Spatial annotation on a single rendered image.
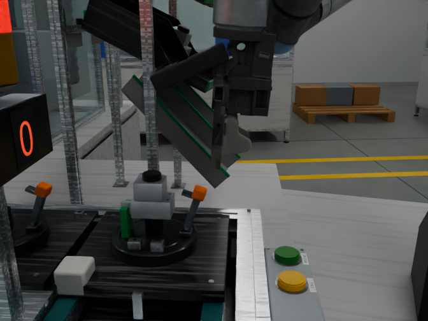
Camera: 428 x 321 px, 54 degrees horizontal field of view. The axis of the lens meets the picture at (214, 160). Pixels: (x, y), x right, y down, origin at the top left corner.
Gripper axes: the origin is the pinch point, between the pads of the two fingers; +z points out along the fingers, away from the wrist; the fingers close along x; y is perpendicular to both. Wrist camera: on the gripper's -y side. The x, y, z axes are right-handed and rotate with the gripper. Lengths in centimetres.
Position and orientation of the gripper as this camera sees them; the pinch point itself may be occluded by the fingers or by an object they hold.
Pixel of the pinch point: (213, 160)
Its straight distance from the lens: 66.2
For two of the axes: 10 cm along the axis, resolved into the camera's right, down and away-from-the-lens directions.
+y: 10.0, 0.8, 0.0
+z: -0.7, 9.3, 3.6
